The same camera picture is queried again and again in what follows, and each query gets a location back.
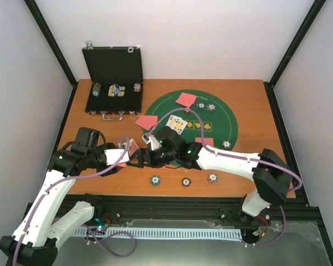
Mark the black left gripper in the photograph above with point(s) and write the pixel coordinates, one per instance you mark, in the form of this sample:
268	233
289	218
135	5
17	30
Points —
111	171

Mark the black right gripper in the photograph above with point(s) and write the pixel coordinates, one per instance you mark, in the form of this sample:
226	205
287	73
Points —
140	153

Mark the teal poker chip stack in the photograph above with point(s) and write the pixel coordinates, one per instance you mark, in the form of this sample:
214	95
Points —
155	180

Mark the red card being drawn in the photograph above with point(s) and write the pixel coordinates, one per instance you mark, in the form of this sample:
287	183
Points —
140	122

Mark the brown poker chip stack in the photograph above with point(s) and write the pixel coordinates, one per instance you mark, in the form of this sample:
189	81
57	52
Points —
186	182

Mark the red card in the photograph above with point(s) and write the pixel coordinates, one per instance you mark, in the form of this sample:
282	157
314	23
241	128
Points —
209	141
191	98
150	120

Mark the purple poker chip stack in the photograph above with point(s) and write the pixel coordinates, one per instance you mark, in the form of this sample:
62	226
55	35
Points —
212	177

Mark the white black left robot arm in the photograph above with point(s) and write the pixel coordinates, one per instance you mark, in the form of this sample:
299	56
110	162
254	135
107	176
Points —
39	237

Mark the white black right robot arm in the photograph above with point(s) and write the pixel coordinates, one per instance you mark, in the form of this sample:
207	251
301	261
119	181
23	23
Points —
271	176

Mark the yellow red card box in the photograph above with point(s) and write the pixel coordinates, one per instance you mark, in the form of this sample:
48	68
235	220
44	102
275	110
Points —
132	147

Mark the purple chips in case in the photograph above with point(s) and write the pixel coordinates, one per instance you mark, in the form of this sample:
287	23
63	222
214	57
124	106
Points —
137	87

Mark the card deck in case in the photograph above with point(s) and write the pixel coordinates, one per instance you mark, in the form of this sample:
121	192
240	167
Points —
116	90

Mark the round green poker mat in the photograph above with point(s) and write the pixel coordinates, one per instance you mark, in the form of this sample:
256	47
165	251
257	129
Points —
220	124

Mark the teal chips in case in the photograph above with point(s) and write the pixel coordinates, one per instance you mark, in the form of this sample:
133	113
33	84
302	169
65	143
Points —
96	89

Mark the open black poker case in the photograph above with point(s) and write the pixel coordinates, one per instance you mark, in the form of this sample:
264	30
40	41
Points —
114	65

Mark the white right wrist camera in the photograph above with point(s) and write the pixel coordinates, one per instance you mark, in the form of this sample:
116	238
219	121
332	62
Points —
152	142

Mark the light blue slotted cable duct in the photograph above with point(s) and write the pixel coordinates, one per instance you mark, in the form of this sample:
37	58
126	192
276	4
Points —
169	233

